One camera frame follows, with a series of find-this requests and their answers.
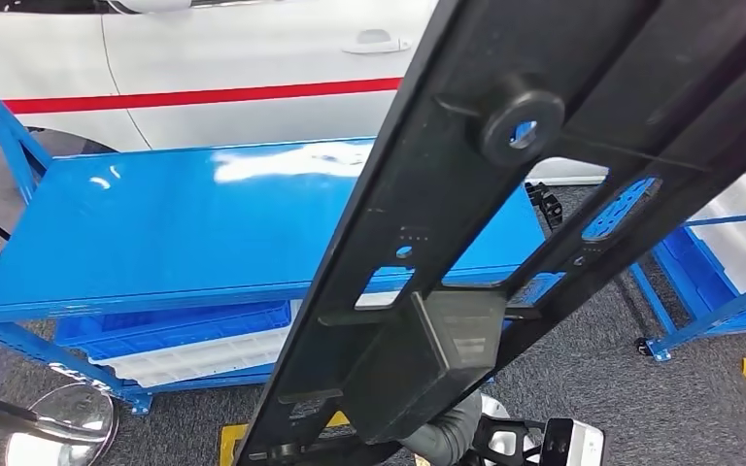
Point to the small black plastic bracket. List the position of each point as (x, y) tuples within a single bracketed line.
[(545, 204)]

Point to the blue metal shelf rack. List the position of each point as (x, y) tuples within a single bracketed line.
[(154, 219)]

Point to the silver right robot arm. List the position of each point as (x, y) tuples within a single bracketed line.
[(444, 437)]

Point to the black plastic plate bracket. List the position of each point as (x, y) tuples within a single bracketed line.
[(444, 161)]

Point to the white car red stripe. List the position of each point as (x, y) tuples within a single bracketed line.
[(218, 45)]

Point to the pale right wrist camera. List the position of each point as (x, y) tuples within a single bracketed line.
[(579, 444)]

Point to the blue plastic crate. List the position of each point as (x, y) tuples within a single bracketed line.
[(695, 283), (173, 328)]

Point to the blue wheeled shelf rack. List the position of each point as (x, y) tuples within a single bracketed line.
[(720, 315)]

